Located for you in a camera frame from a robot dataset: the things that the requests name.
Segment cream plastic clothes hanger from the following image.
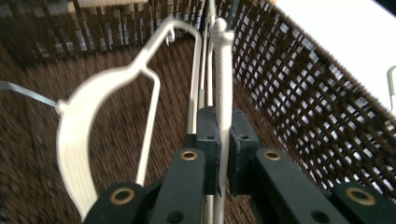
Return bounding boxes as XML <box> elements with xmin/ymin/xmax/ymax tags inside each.
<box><xmin>199</xmin><ymin>0</ymin><xmax>235</xmax><ymax>224</ymax></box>
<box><xmin>0</xmin><ymin>17</ymin><xmax>204</xmax><ymax>220</ymax></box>
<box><xmin>387</xmin><ymin>64</ymin><xmax>396</xmax><ymax>114</ymax></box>

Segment white table cover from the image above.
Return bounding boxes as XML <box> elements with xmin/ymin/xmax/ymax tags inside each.
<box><xmin>275</xmin><ymin>0</ymin><xmax>396</xmax><ymax>119</ymax></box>

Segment brown woven basket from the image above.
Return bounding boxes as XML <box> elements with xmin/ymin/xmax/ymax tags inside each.
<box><xmin>0</xmin><ymin>0</ymin><xmax>396</xmax><ymax>224</ymax></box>

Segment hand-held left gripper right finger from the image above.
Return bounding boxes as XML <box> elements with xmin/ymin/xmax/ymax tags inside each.
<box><xmin>228</xmin><ymin>106</ymin><xmax>265</xmax><ymax>198</ymax></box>

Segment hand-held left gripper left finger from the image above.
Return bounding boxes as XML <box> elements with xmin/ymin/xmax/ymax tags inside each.
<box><xmin>186</xmin><ymin>105</ymin><xmax>223</xmax><ymax>198</ymax></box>

